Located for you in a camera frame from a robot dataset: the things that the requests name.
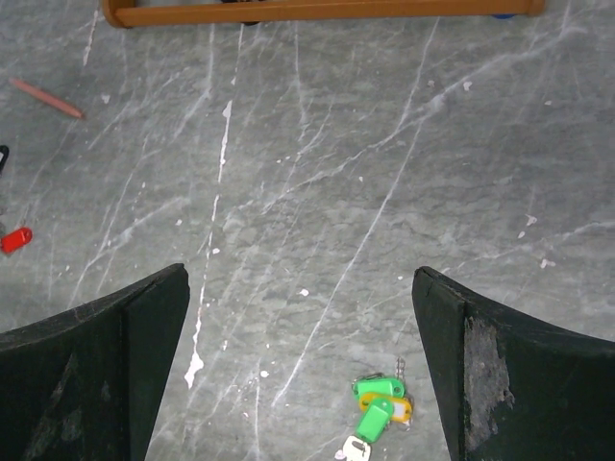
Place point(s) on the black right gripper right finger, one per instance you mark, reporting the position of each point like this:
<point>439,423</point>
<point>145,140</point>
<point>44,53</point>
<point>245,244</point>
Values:
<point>509,386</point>

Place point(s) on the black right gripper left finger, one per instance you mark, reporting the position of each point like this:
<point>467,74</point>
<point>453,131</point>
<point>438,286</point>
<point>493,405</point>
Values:
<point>86,384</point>

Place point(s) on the red key tag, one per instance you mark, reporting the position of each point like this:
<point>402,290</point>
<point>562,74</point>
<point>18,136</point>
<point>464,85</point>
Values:
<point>16,240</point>

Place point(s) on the green tag key upper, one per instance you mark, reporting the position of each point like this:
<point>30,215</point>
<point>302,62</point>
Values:
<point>380,383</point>

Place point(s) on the green tag key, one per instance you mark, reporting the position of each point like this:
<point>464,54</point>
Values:
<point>380,383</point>
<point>358,446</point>

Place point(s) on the green tag key lower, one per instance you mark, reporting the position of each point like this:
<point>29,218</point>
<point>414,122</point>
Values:
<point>358,446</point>

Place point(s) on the red pencil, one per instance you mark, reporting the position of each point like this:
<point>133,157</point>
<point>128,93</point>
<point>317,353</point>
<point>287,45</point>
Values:
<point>47,98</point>

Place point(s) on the wooden shelf rack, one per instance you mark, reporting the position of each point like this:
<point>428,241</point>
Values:
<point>128,14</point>

